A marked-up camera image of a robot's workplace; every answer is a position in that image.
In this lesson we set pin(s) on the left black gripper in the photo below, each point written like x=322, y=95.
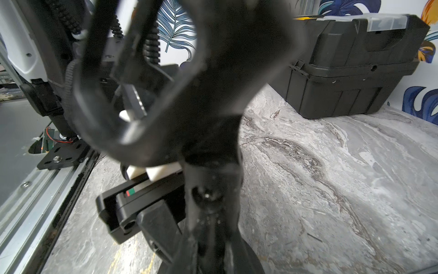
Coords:
x=152, y=208

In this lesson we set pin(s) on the aluminium front rail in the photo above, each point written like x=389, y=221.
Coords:
x=34, y=216

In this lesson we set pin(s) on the black plastic toolbox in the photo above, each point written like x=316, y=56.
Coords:
x=350, y=64

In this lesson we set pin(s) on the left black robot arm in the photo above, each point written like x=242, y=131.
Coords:
x=42, y=40

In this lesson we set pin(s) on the black stand pole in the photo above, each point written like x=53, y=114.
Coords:
x=196, y=114

